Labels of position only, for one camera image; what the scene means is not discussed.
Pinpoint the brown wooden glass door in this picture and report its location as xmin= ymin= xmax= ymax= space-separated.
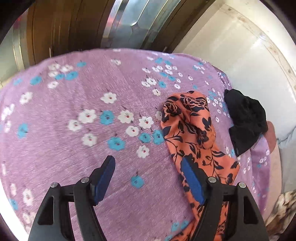
xmin=1 ymin=0 xmax=213 ymax=85

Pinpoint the black crumpled cloth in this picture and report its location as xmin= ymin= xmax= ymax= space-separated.
xmin=224 ymin=89 xmax=268 ymax=156

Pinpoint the beige pink mattress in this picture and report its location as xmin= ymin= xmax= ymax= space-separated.
xmin=263 ymin=121 xmax=282 ymax=221

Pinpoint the purple floral bed sheet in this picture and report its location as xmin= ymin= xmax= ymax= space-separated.
xmin=1 ymin=49 xmax=271 ymax=240

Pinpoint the orange black floral garment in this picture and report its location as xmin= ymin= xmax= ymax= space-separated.
xmin=161 ymin=91 xmax=239 ymax=240

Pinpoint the brown white patterned blanket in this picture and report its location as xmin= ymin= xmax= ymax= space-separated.
xmin=265 ymin=190 xmax=295 ymax=240

